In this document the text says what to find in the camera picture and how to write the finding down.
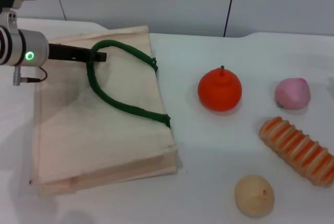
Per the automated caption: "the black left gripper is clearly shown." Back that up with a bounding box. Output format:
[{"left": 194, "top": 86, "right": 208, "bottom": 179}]
[{"left": 48, "top": 42, "right": 108, "bottom": 63}]

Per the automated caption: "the white handbag with green handles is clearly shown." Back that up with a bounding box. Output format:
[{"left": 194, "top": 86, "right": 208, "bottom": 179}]
[{"left": 28, "top": 25, "right": 180, "bottom": 198}]

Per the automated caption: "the striped orange bread loaf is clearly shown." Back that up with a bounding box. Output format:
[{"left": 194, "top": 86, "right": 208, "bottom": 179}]
[{"left": 258, "top": 116, "right": 334, "bottom": 187}]

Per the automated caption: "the orange toy pear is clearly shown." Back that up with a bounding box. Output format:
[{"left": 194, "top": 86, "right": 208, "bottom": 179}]
[{"left": 197, "top": 65, "right": 243, "bottom": 112}]

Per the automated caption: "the pink toy peach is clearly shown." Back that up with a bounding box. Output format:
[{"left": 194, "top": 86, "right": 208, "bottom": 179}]
[{"left": 274, "top": 77, "right": 311, "bottom": 110}]

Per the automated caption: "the beige toy potato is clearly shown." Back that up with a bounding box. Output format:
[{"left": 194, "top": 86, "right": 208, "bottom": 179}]
[{"left": 234, "top": 174, "right": 275, "bottom": 219}]

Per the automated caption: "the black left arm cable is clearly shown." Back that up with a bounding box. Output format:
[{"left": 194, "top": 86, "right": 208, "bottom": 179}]
[{"left": 13, "top": 66, "right": 48, "bottom": 86}]

